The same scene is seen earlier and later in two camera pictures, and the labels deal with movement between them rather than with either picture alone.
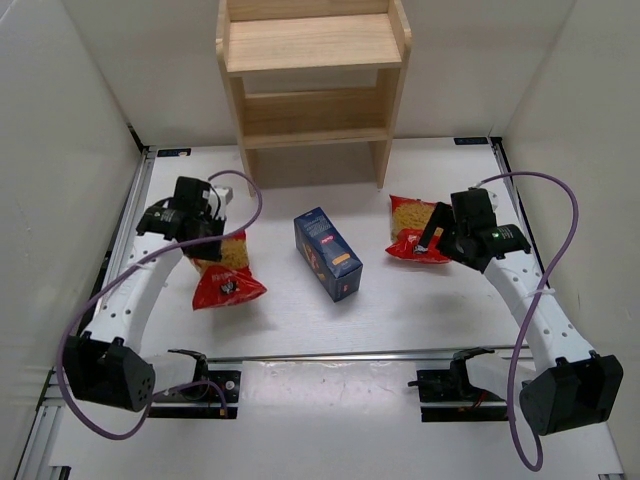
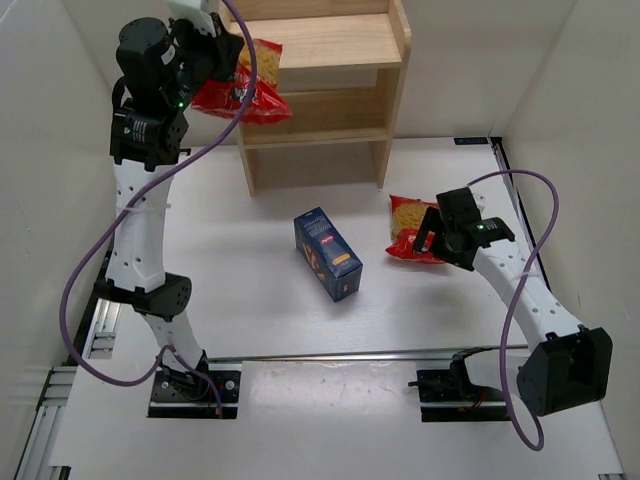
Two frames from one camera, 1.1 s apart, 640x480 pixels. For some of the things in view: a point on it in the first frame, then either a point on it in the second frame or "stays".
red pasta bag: x=229 y=281 → x=228 y=97
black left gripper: x=203 y=248 → x=220 y=48
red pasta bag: x=409 y=218 stays
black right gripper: x=447 y=245 stays
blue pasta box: x=329 y=257 stays
